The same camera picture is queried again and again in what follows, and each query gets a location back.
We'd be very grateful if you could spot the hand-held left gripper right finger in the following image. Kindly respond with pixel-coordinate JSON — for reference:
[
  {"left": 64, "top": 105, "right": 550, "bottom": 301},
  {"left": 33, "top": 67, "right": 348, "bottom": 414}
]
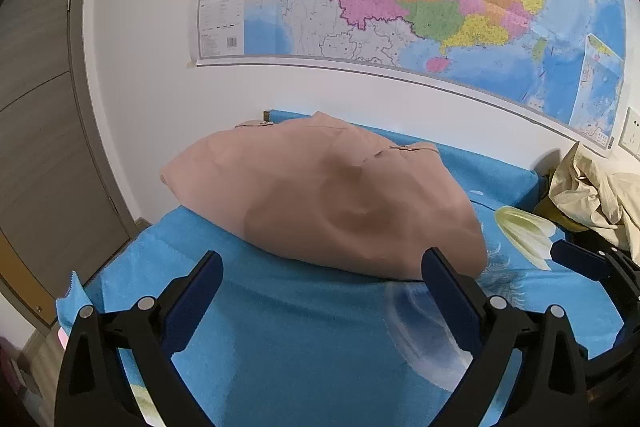
[{"left": 421, "top": 248, "right": 588, "bottom": 427}]

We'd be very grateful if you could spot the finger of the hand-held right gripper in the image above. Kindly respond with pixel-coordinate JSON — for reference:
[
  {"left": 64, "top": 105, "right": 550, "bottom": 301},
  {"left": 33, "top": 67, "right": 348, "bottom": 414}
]
[{"left": 550, "top": 239, "right": 640, "bottom": 308}]

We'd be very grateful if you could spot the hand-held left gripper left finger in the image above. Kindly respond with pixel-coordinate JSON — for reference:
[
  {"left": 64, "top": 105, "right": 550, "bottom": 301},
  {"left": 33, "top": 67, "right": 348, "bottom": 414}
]
[{"left": 54, "top": 251, "right": 224, "bottom": 427}]

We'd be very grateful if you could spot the pink garment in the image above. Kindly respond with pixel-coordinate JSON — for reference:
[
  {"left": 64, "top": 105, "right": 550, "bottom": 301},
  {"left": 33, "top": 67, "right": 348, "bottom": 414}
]
[{"left": 159, "top": 111, "right": 489, "bottom": 282}]

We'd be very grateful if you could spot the black garment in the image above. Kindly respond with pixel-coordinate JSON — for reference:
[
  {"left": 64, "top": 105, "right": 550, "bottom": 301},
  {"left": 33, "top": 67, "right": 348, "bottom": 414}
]
[{"left": 570, "top": 227, "right": 633, "bottom": 254}]

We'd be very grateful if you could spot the olive garment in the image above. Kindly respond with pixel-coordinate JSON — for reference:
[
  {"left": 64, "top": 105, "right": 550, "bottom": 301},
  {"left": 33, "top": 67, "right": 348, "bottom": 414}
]
[{"left": 532, "top": 169, "right": 583, "bottom": 233}]

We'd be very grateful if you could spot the cream garment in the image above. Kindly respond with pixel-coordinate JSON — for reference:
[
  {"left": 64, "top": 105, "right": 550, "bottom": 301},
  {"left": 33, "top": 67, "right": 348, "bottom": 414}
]
[{"left": 548, "top": 141, "right": 640, "bottom": 249}]

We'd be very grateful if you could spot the blue floral bedsheet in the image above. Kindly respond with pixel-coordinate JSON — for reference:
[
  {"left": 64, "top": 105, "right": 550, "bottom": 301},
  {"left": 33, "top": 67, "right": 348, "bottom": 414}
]
[{"left": 55, "top": 109, "right": 632, "bottom": 427}]

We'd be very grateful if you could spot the wooden door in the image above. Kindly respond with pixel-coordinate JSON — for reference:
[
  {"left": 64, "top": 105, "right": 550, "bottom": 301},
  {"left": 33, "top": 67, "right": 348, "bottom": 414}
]
[{"left": 0, "top": 0, "right": 137, "bottom": 333}]

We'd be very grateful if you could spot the white wall socket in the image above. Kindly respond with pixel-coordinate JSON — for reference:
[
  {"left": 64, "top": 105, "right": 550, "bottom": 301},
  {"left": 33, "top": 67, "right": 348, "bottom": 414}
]
[{"left": 619, "top": 107, "right": 640, "bottom": 158}]

